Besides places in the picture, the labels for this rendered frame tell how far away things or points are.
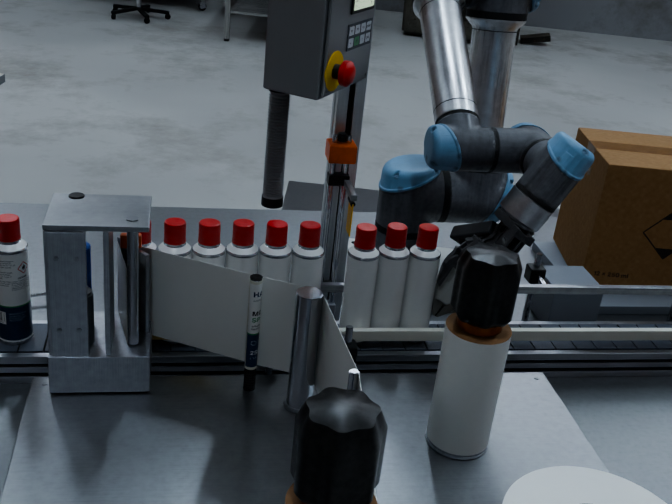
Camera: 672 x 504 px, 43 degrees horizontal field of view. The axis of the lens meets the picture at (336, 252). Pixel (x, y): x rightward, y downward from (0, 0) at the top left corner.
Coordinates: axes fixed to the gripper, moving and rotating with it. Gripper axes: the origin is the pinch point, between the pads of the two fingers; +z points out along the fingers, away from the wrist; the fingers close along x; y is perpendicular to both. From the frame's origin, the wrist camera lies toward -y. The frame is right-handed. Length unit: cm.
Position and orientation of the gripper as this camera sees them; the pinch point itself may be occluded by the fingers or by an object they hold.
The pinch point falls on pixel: (438, 307)
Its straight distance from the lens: 146.6
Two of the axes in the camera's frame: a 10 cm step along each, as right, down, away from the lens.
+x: 8.0, 4.6, 3.8
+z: -5.7, 7.7, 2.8
